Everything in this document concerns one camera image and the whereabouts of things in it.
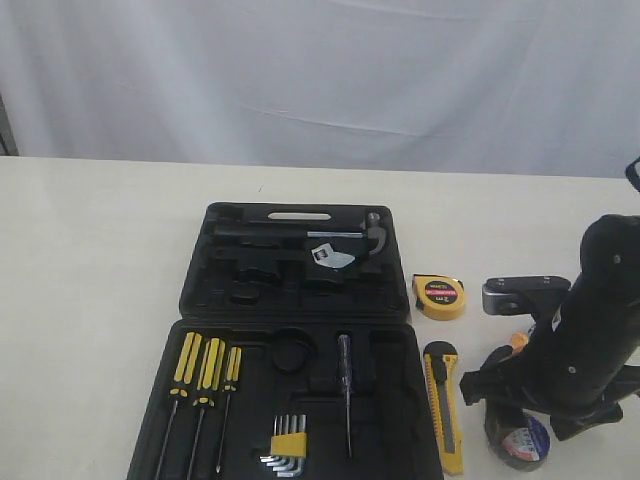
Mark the hex key set yellow holder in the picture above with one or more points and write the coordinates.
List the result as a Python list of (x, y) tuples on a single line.
[(287, 454)]

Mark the white backdrop cloth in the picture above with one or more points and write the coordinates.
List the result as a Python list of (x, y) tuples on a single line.
[(519, 87)]

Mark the black electrical tape roll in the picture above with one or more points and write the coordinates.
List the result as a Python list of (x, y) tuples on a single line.
[(530, 448)]

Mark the adjustable wrench black handle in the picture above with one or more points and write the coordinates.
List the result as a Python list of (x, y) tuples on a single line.
[(256, 257)]

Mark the yellow black utility knife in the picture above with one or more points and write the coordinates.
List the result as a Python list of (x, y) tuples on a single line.
[(440, 359)]

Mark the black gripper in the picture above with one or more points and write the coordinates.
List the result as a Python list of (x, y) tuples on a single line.
[(574, 368)]

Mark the middle yellow black screwdriver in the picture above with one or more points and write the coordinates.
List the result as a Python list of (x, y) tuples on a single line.
[(206, 391)]

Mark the yellow measuring tape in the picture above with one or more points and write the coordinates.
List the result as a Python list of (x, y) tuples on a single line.
[(439, 297)]

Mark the black plastic tool case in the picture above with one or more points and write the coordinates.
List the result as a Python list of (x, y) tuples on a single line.
[(287, 318)]

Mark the voltage tester screwdriver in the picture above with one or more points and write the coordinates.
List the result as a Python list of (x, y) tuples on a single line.
[(346, 380)]

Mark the large yellow black screwdriver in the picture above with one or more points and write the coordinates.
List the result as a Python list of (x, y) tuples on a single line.
[(179, 388)]

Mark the claw hammer black handle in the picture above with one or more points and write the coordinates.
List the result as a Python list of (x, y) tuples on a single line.
[(373, 233)]

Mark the orange black pliers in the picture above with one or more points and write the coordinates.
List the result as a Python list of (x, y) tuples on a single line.
[(518, 341)]

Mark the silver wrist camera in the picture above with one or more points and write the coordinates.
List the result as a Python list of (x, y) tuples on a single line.
[(538, 296)]

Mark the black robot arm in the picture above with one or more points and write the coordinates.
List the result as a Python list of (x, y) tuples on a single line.
[(609, 251)]

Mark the small yellow black screwdriver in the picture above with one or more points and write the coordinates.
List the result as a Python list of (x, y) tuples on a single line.
[(230, 386)]

